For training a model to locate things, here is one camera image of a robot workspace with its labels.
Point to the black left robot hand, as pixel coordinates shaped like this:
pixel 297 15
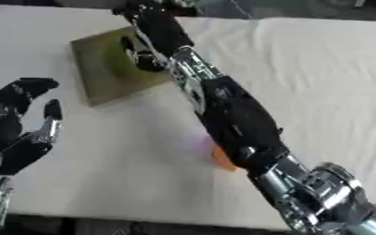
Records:
pixel 14 147

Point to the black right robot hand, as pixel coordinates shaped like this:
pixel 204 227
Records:
pixel 162 30

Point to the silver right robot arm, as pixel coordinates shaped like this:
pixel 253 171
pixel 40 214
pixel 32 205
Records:
pixel 239 122

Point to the tan cardboard box green inside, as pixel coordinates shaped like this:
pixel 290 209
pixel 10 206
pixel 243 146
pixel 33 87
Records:
pixel 108 70

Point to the orange block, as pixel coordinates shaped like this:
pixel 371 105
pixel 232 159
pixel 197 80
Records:
pixel 223 159

